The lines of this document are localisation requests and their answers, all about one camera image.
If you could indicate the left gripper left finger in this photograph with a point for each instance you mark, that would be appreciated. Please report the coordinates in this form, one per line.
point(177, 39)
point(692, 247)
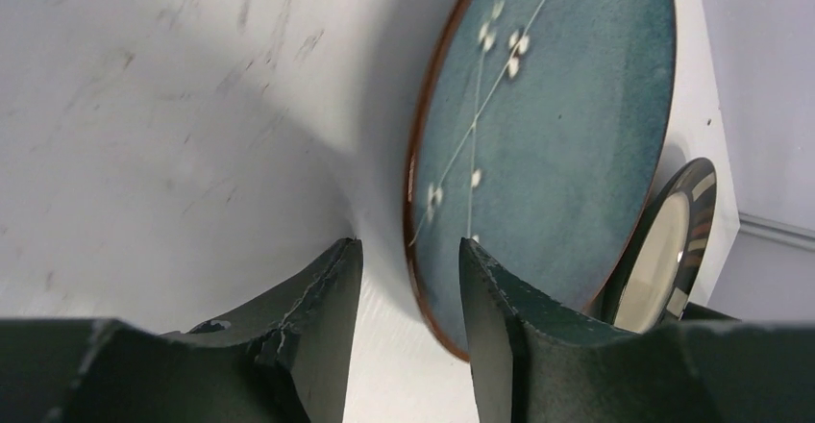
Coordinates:
point(283, 356)

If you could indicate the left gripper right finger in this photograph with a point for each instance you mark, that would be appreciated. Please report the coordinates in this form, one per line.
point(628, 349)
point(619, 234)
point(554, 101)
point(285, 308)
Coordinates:
point(535, 360)

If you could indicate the black striped rim plate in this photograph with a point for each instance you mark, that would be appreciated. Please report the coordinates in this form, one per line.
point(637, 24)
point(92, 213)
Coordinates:
point(653, 279)

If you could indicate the dark blue plate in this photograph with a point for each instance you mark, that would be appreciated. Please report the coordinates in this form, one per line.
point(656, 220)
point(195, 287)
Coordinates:
point(538, 132)

